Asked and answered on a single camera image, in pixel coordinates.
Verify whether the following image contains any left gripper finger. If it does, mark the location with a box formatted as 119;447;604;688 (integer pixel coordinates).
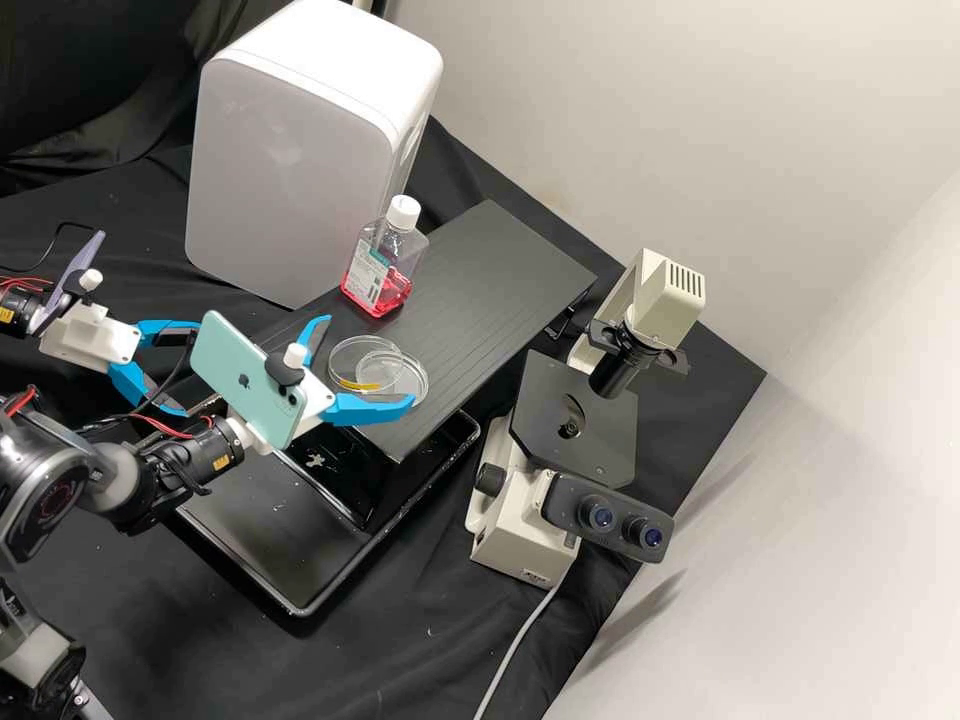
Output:
136;317;205;349
106;360;190;419

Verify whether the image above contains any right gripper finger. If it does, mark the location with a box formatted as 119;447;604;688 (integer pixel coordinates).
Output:
323;392;417;429
297;314;334;370

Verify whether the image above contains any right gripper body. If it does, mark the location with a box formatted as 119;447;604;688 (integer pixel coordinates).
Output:
287;377;337;445

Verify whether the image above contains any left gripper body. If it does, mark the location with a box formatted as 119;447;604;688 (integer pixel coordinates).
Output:
38;302;144;373

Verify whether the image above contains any petri dish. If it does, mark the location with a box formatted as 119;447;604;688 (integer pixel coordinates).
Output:
326;334;405;394

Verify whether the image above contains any petri dish lid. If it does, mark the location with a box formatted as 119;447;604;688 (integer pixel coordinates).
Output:
353;347;432;405

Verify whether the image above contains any red liquid bottle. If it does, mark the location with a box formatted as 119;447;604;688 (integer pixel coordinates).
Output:
339;194;430;322

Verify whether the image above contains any black tray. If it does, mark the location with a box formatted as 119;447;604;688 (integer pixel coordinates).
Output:
175;408;482;619

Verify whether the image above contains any black platform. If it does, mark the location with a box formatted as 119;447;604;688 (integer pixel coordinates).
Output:
263;199;600;463

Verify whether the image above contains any white box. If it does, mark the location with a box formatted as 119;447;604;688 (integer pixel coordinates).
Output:
183;0;445;311

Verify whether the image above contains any cream microscope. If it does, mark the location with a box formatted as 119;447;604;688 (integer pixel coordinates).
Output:
464;247;709;589

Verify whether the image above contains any left wrist camera phone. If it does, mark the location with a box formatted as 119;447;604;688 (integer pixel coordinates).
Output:
43;230;108;333

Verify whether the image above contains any wrist camera phone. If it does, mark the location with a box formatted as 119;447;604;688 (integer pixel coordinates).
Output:
43;230;108;333
188;310;317;452

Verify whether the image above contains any right wrist camera phone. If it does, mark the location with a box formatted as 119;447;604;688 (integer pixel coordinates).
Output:
188;310;317;452

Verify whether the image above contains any grey cable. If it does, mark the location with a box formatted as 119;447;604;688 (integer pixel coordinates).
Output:
471;578;565;720

